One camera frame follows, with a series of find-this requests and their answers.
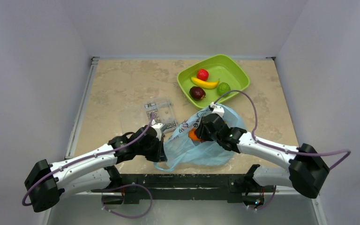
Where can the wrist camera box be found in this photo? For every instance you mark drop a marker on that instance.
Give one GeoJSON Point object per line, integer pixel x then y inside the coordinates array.
{"type": "Point", "coordinates": [159, 128]}
{"type": "Point", "coordinates": [216, 109]}

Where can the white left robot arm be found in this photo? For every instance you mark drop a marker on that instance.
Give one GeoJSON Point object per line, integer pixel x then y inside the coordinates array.
{"type": "Point", "coordinates": [47, 183]}

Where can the clear plastic screw box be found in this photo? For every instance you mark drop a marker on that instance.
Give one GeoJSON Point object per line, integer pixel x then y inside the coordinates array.
{"type": "Point", "coordinates": [133, 117]}

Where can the green plastic tray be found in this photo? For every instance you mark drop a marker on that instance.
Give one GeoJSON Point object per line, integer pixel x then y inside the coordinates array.
{"type": "Point", "coordinates": [209, 75]}

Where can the light blue plastic bag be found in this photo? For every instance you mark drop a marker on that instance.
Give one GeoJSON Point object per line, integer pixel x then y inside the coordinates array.
{"type": "Point", "coordinates": [180, 149]}

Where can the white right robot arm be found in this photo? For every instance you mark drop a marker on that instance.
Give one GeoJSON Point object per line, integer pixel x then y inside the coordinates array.
{"type": "Point", "coordinates": [301, 168]}

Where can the green fake fruit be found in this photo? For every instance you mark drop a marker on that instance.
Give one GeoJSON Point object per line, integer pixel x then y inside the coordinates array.
{"type": "Point", "coordinates": [222, 88]}

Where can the yellow fake fruit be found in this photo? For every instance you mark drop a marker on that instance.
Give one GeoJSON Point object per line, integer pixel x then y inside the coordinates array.
{"type": "Point", "coordinates": [204, 84]}

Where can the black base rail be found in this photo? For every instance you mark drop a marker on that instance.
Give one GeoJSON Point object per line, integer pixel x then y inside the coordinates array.
{"type": "Point", "coordinates": [232, 188]}

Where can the red fake fruit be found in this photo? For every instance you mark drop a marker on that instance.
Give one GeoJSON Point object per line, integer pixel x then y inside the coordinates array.
{"type": "Point", "coordinates": [202, 74]}

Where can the dark red fake apple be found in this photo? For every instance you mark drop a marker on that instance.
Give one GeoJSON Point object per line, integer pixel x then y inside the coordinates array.
{"type": "Point", "coordinates": [197, 93]}

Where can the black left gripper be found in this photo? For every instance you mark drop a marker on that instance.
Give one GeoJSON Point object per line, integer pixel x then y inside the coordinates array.
{"type": "Point", "coordinates": [159, 155]}

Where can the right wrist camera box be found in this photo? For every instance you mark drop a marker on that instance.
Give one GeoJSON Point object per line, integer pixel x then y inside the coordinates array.
{"type": "Point", "coordinates": [216, 109]}

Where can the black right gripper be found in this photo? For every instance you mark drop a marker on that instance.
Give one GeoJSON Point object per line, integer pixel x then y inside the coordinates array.
{"type": "Point", "coordinates": [201, 131]}

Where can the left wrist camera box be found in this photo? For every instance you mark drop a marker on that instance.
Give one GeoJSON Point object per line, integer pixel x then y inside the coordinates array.
{"type": "Point", "coordinates": [159, 128]}

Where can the orange fake fruit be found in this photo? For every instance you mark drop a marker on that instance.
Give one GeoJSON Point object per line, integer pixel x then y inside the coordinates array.
{"type": "Point", "coordinates": [192, 135]}

